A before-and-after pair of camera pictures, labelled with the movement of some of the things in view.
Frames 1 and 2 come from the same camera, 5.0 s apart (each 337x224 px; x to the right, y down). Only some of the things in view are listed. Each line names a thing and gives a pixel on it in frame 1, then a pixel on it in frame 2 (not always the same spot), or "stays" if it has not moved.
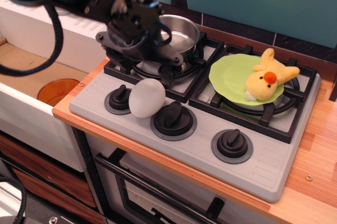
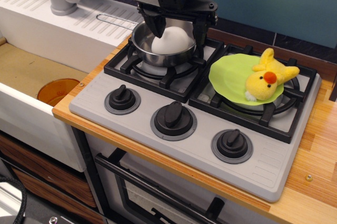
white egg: [146, 97] → [174, 39]
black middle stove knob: [174, 122] stays
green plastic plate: [228, 75] stays
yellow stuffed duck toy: [261, 84] stays
